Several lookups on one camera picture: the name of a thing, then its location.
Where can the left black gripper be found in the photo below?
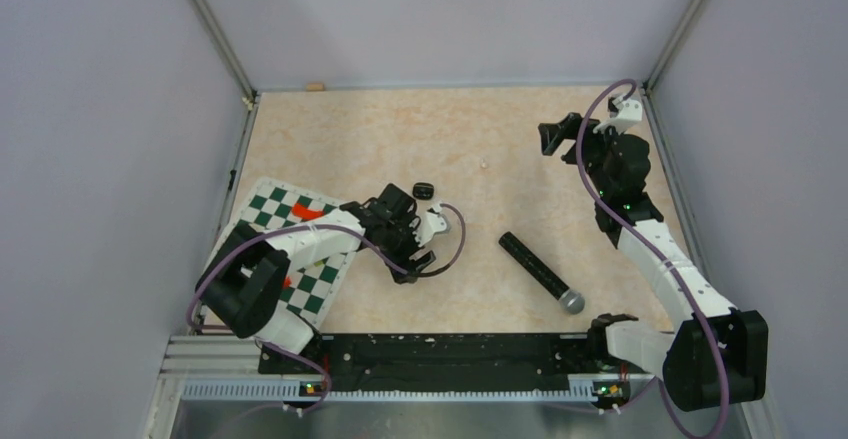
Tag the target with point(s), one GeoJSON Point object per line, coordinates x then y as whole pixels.
{"type": "Point", "coordinates": [417, 265]}

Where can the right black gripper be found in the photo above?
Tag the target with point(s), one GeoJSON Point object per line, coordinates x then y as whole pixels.
{"type": "Point", "coordinates": [556, 133]}

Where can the black earbud charging case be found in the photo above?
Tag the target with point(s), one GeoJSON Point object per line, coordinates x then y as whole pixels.
{"type": "Point", "coordinates": [423, 191]}

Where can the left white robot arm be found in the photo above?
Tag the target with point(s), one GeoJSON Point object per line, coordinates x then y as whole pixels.
{"type": "Point", "coordinates": [244, 282]}

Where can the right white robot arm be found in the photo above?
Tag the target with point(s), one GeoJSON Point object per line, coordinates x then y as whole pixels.
{"type": "Point", "coordinates": [710, 336]}

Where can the black microphone grey head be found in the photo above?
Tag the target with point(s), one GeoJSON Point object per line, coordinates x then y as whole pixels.
{"type": "Point", "coordinates": [571, 301]}

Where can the small wooden cork piece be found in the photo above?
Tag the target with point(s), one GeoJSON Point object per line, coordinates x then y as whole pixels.
{"type": "Point", "coordinates": [315, 87]}

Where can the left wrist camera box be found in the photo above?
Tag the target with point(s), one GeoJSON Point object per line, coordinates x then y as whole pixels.
{"type": "Point", "coordinates": [431, 223]}

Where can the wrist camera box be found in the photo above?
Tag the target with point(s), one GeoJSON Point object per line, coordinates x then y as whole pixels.
{"type": "Point", "coordinates": [623, 115]}
{"type": "Point", "coordinates": [431, 223]}

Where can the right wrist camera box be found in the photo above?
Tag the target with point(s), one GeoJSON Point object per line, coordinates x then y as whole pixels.
{"type": "Point", "coordinates": [623, 115]}

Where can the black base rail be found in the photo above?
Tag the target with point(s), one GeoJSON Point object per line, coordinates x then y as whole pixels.
{"type": "Point", "coordinates": [450, 363]}

